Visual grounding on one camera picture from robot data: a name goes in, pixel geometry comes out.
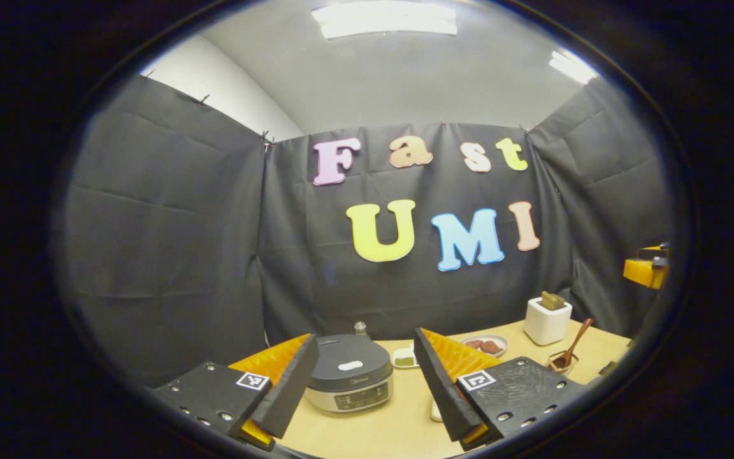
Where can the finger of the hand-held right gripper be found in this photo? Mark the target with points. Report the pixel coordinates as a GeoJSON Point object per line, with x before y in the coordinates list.
{"type": "Point", "coordinates": [641, 273]}

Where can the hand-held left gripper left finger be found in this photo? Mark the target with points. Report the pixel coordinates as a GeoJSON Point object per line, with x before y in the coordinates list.
{"type": "Point", "coordinates": [290, 395]}

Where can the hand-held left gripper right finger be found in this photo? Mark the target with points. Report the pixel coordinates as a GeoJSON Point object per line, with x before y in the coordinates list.
{"type": "Point", "coordinates": [440, 395]}

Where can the grey rice cooker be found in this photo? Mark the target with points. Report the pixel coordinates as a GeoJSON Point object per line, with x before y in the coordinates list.
{"type": "Point", "coordinates": [348, 382]}

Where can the brown wooden spoon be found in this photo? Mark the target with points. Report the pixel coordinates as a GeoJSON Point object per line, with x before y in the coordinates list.
{"type": "Point", "coordinates": [576, 341]}

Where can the white utensil holder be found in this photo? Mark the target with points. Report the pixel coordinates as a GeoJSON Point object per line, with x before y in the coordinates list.
{"type": "Point", "coordinates": [546, 328]}

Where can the white divided bean dish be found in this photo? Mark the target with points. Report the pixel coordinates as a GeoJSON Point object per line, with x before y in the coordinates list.
{"type": "Point", "coordinates": [404, 360]}

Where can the red meat piece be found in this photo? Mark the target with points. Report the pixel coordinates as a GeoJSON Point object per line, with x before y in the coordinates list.
{"type": "Point", "coordinates": [473, 344]}
{"type": "Point", "coordinates": [491, 347]}

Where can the white oval plate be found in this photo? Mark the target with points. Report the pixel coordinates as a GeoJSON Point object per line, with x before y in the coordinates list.
{"type": "Point", "coordinates": [504, 346]}

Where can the flat wooden utensil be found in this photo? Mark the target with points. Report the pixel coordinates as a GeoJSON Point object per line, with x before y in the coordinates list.
{"type": "Point", "coordinates": [552, 301]}

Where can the small glass bottle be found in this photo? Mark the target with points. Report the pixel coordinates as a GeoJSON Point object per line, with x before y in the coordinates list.
{"type": "Point", "coordinates": [360, 329]}

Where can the small ceiling light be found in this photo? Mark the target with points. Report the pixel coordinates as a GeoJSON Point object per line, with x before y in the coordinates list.
{"type": "Point", "coordinates": [572, 67]}

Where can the large ceiling light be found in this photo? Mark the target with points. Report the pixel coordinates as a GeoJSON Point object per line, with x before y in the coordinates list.
{"type": "Point", "coordinates": [385, 19]}

